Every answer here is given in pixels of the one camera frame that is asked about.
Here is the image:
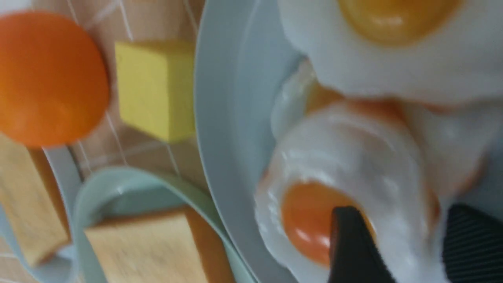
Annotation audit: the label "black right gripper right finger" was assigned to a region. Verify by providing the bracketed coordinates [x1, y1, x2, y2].
[442, 204, 503, 283]

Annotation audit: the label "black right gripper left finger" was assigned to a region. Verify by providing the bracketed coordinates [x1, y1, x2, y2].
[327, 206, 395, 283]

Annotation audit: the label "fried egg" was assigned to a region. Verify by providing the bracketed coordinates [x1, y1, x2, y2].
[255, 111, 448, 283]
[278, 0, 502, 196]

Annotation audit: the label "toast slice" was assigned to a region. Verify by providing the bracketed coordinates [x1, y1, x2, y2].
[83, 208, 236, 283]
[0, 136, 72, 267]

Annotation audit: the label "green centre plate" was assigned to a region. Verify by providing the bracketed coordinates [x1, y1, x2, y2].
[71, 167, 256, 283]

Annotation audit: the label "grey-blue right plate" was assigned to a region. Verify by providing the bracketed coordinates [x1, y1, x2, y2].
[194, 0, 503, 283]

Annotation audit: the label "yellow cube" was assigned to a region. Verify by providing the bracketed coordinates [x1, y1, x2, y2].
[115, 40, 195, 143]

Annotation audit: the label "light blue left plate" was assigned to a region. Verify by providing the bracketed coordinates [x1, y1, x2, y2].
[0, 147, 83, 283]

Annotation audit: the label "orange fruit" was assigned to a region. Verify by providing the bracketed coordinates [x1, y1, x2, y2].
[0, 11, 110, 147]

